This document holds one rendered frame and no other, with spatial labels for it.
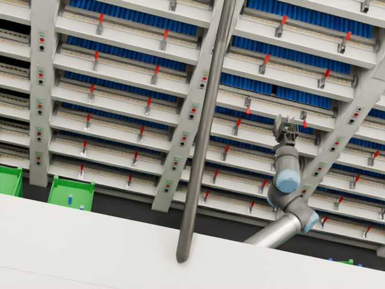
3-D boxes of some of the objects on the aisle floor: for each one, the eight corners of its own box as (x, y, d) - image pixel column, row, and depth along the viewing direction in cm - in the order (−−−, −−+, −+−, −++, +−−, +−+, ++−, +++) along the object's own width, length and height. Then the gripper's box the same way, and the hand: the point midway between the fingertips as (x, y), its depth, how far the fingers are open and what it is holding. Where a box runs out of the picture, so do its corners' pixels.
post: (167, 212, 312) (274, -83, 178) (151, 209, 311) (246, -90, 177) (171, 184, 325) (273, -109, 191) (156, 182, 324) (247, -116, 190)
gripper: (304, 146, 214) (301, 107, 227) (278, 141, 212) (276, 102, 226) (295, 159, 220) (293, 120, 234) (270, 153, 219) (269, 115, 232)
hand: (282, 118), depth 231 cm, fingers open, 3 cm apart
